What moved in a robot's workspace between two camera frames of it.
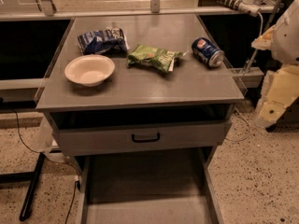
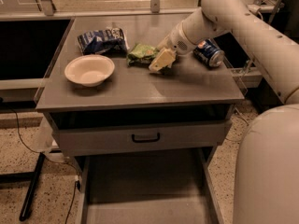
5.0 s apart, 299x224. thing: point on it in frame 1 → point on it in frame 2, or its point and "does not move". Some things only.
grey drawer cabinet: [141, 105] does not move
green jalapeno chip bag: [157, 59] does not move
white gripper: [287, 37] → [176, 42]
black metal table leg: [24, 176] does not move
